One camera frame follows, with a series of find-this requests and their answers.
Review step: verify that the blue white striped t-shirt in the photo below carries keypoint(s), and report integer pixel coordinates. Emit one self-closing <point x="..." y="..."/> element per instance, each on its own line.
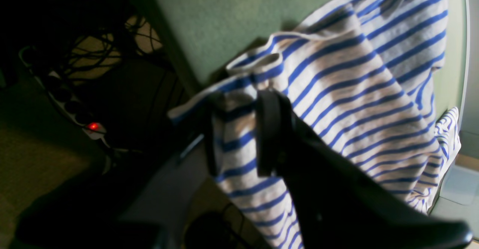
<point x="359" y="72"/>

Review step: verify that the green table cloth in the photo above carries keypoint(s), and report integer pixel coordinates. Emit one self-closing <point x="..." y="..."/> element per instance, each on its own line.
<point x="201" y="36"/>

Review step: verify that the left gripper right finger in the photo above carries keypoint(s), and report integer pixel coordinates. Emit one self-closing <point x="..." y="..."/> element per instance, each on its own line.
<point x="337" y="205"/>

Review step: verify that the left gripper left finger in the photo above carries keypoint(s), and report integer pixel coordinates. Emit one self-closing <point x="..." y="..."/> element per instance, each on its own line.
<point x="142" y="204"/>

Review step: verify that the white power strip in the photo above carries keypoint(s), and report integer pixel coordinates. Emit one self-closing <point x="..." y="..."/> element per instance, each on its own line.
<point x="62" y="98"/>

